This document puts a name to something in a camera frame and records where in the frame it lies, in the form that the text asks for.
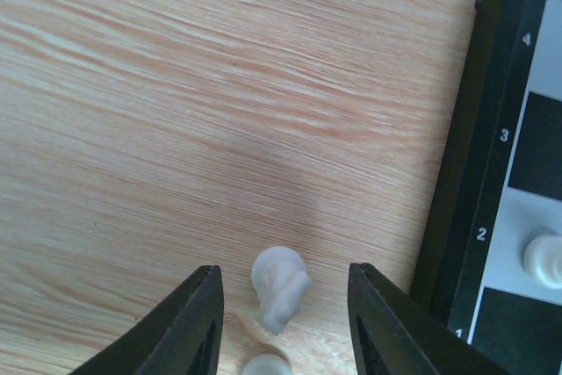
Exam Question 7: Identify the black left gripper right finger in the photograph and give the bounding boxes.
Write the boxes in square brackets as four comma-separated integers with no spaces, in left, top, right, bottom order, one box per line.
[348,263,507,375]

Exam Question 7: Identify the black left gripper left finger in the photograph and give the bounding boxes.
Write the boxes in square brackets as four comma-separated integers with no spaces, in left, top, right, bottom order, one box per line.
[72,265,224,375]

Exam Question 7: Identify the white chess piece off board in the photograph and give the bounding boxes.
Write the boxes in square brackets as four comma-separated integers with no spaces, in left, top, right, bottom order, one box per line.
[522,231,561,290]
[241,354,293,375]
[251,246,312,335]

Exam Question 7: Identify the black and grey chessboard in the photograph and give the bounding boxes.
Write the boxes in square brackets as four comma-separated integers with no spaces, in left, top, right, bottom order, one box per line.
[410,0,561,374]

